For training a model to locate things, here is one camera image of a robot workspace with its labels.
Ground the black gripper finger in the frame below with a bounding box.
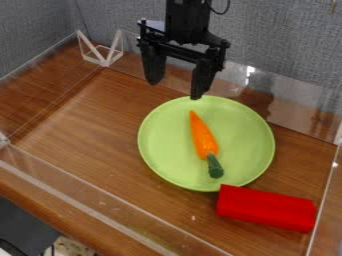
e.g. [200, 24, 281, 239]
[142, 45, 166, 85]
[192, 60, 218, 100]

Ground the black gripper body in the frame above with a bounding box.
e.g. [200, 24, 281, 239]
[138, 18, 230, 70]

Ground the green plastic plate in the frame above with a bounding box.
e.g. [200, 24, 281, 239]
[138, 96, 276, 192]

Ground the red rectangular block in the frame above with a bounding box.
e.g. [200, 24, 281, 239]
[217, 184, 317, 232]

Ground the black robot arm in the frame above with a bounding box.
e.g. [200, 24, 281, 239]
[138, 0, 230, 100]

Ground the orange toy carrot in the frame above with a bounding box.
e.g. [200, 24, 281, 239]
[190, 111, 225, 179]

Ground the clear acrylic corner bracket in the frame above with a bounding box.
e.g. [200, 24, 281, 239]
[77, 30, 125, 67]

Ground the black cable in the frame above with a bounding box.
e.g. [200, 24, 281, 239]
[205, 0, 233, 16]

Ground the clear acrylic enclosure wall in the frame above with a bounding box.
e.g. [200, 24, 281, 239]
[0, 31, 342, 256]

